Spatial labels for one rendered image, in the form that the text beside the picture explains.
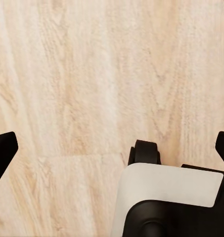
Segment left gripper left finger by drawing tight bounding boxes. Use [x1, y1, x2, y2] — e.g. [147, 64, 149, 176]
[0, 131, 18, 178]

